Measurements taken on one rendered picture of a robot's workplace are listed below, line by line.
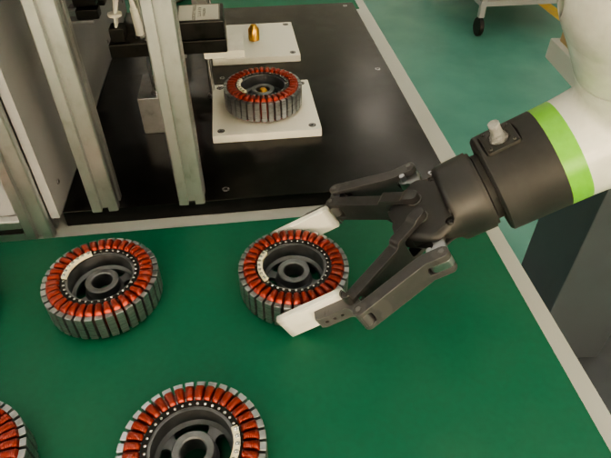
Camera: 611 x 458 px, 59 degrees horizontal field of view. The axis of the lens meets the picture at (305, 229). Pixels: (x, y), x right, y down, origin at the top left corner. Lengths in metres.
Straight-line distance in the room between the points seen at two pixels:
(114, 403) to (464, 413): 0.30
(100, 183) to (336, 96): 0.39
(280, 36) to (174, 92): 0.49
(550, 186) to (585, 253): 0.77
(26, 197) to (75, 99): 0.13
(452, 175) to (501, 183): 0.04
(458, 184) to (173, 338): 0.30
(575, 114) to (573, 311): 0.94
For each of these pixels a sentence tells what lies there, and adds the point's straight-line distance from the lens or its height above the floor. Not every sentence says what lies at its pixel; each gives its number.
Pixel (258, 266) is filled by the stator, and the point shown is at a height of 0.79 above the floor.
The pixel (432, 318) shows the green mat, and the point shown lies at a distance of 0.56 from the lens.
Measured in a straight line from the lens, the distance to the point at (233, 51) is 0.74.
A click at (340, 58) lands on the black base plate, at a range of 0.98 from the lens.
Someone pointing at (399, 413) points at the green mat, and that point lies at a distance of 0.49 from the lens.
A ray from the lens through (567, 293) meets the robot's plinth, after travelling 1.34.
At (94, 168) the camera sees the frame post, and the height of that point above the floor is 0.83.
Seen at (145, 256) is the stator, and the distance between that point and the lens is 0.57.
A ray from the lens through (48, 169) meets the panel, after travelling 0.66.
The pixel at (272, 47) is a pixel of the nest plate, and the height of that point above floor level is 0.78.
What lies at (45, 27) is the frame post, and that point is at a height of 0.98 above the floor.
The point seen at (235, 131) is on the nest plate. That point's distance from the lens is 0.75.
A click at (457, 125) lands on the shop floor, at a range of 2.37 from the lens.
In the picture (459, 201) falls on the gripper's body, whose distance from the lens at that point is 0.49.
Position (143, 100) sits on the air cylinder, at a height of 0.82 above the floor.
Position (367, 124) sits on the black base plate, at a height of 0.77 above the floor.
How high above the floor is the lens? 1.17
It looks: 42 degrees down
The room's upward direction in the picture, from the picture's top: straight up
